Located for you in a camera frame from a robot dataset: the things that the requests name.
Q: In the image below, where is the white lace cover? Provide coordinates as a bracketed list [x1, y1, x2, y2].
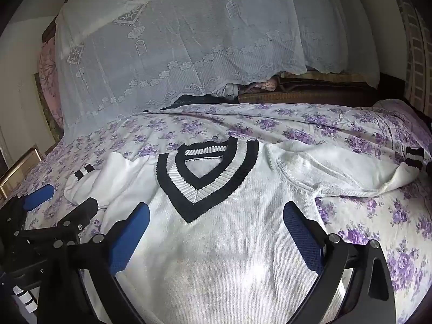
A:
[54, 0, 382, 132]

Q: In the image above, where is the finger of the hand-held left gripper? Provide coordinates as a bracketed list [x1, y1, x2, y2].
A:
[5, 184, 55, 224]
[57, 197, 99, 244]

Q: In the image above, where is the pink striped cloth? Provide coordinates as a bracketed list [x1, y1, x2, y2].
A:
[241, 77, 281, 93]

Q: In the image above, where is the white sweater with black trim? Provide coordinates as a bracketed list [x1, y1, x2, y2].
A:
[63, 137, 426, 324]

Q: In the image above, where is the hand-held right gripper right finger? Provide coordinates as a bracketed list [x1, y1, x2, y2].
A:
[283, 201, 396, 324]

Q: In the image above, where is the green patterned cloth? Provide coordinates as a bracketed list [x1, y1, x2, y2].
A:
[34, 72, 65, 142]

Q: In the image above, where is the pink floral cloth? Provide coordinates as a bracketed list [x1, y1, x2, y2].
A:
[38, 37, 65, 125]

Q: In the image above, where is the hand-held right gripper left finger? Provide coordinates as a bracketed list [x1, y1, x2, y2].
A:
[35, 202, 159, 324]

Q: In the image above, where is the purple floral bedsheet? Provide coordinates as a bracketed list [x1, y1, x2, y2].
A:
[0, 99, 432, 324]

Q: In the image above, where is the checked curtain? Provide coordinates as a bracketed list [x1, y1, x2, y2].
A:
[388, 0, 432, 115]

